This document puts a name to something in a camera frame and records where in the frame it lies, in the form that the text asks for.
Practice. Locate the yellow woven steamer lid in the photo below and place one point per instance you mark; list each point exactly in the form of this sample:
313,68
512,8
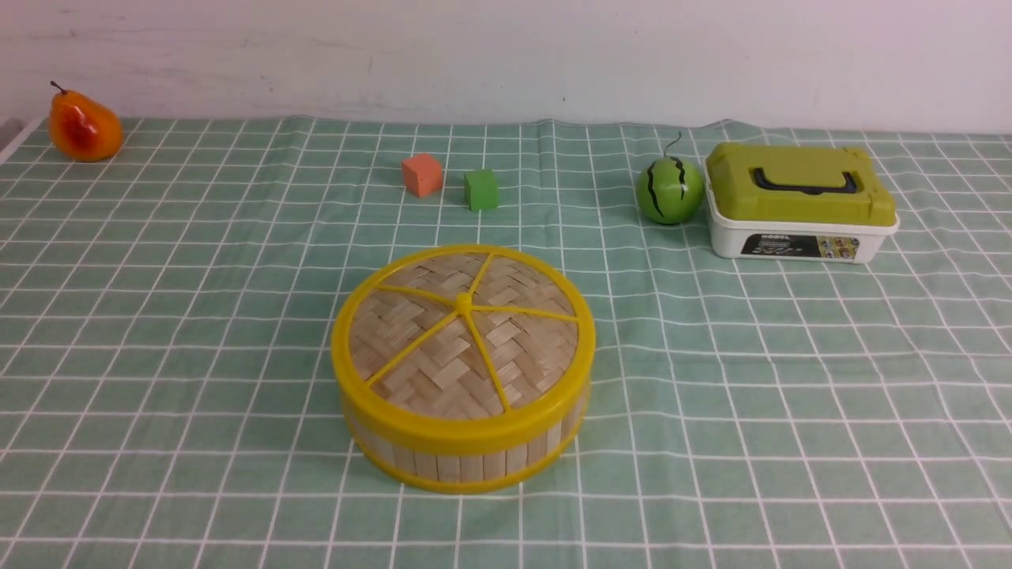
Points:
464,349

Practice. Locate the green cube block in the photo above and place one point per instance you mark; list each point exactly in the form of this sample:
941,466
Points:
482,190

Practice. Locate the yellow bamboo steamer base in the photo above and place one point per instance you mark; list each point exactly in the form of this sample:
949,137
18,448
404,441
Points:
471,473

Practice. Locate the orange red pear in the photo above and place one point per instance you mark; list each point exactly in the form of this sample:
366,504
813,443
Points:
81,128

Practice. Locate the orange cube block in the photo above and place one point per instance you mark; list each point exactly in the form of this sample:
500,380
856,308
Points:
422,175

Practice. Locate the small green watermelon toy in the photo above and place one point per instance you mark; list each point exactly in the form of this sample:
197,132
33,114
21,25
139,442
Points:
671,189

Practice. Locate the white box with green lid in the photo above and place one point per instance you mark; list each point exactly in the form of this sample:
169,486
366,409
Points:
803,202

